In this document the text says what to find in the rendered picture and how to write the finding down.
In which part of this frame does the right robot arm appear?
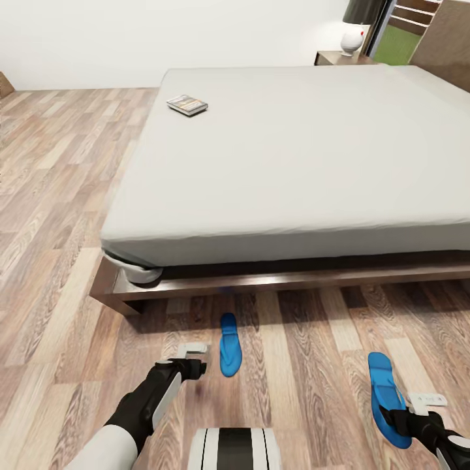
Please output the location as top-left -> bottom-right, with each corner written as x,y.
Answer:
379,393 -> 470,470

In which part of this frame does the hardback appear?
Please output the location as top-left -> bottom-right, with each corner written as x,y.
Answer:
166,94 -> 208,116

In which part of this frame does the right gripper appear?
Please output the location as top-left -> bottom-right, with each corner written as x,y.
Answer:
379,405 -> 445,449

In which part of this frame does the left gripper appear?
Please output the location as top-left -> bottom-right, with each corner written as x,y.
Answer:
175,358 -> 206,381

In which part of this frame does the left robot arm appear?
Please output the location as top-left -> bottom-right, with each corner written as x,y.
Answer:
63,343 -> 208,470

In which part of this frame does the sandal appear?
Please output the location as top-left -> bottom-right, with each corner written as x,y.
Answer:
220,313 -> 243,377
368,352 -> 412,449

